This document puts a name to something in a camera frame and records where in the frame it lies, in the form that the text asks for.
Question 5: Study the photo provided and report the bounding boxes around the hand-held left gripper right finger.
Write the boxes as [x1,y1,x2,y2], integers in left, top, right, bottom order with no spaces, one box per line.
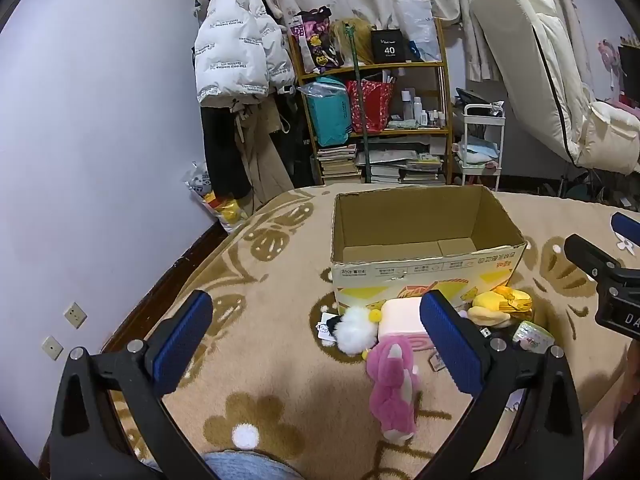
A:
[415,289,586,480]

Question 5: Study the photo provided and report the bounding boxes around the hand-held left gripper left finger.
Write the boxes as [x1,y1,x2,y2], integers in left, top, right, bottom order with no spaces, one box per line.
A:
[39,289,216,480]

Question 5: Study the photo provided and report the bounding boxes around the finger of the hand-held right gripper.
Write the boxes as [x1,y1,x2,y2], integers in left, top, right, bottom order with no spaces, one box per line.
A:
[564,234,623,283]
[611,212,640,253]

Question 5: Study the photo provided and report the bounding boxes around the yellow duck plush toy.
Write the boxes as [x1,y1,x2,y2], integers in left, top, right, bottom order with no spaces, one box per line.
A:
[467,286,535,328]

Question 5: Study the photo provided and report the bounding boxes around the pink square plush toy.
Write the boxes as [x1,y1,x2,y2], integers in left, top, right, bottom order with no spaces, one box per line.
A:
[377,297,433,351]

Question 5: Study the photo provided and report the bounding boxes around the pink bear plush toy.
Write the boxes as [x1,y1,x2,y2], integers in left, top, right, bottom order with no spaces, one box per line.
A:
[366,339,422,443]

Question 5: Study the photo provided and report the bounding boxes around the cardboard box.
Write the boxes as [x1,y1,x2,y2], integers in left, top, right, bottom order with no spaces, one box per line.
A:
[330,185,530,318]

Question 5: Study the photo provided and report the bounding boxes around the person's right forearm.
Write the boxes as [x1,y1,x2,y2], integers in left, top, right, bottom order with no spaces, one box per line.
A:
[582,337,640,480]

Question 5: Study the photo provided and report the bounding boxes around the small green-lid jar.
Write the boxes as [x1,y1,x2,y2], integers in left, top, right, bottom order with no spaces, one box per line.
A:
[510,321,556,353]

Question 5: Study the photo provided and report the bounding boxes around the white fluffy plush toy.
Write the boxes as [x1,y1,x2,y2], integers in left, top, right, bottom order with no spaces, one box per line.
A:
[317,305,383,357]

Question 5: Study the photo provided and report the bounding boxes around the blue knit garment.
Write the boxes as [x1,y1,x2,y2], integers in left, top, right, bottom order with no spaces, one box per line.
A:
[200,450,311,480]

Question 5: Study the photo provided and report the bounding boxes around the clear bag of toys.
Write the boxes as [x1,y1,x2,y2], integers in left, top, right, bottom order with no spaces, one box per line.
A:
[185,162,248,233]

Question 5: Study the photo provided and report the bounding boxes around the light blue cloth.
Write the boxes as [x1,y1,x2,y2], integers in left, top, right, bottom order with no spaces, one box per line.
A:
[462,142,501,166]

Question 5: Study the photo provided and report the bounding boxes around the white trolley cart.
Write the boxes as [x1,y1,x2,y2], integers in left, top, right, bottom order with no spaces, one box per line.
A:
[457,102,506,191]

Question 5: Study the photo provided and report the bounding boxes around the black coat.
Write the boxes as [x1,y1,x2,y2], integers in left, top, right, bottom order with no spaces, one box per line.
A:
[200,102,253,201]

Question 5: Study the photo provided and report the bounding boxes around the beige coat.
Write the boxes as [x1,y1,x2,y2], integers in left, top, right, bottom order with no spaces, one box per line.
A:
[235,95,296,211]

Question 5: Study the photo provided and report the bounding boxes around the stack of books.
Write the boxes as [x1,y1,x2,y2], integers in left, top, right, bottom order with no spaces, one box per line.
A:
[315,142,447,186]

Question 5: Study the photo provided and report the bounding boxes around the cream folded mattress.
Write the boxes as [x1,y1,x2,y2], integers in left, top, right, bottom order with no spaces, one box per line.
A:
[469,0,640,176]

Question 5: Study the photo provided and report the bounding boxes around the group of white cosmetic bottles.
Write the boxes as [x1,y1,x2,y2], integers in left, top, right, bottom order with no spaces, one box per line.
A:
[400,89,448,128]

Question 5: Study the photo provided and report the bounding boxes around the green pole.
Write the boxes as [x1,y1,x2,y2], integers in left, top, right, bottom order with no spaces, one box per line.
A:
[345,22,373,168]

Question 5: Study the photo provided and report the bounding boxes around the red bag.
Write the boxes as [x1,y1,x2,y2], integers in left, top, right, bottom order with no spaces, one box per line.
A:
[346,79,395,135]

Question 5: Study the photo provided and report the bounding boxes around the teal bag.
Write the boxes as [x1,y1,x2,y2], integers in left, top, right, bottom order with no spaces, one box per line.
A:
[305,77,351,147]

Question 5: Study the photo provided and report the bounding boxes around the black box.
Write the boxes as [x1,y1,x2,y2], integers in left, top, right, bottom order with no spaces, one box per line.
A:
[371,29,407,65]

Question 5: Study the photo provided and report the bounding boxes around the wooden shelf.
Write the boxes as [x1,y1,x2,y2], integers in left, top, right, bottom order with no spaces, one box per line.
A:
[287,17,453,186]

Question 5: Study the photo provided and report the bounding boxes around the white plastic bag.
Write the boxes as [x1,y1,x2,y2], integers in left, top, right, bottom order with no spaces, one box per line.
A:
[395,0,441,61]

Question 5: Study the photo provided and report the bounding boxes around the white puffer jacket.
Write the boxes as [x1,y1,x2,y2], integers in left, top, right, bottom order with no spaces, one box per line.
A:
[192,0,296,108]

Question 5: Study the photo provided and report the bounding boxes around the yellow wig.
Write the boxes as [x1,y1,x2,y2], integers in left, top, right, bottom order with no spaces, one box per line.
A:
[332,17,376,66]

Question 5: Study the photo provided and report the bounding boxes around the purple printed tote bag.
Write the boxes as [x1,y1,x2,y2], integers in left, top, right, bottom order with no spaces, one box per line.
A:
[290,6,346,73]

